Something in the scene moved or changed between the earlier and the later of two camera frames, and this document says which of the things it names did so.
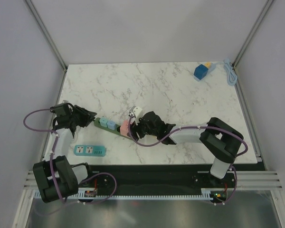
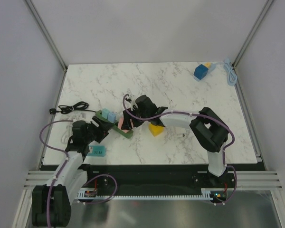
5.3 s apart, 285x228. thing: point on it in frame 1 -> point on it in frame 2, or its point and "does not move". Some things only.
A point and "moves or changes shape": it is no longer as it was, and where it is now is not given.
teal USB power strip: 90,150 does not move
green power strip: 117,130 moves or changes shape
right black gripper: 136,128 -> 127,124
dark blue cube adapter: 201,71 does not move
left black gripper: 87,116 -> 102,129
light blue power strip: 213,66 does not move
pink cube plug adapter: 124,128 moves or changes shape
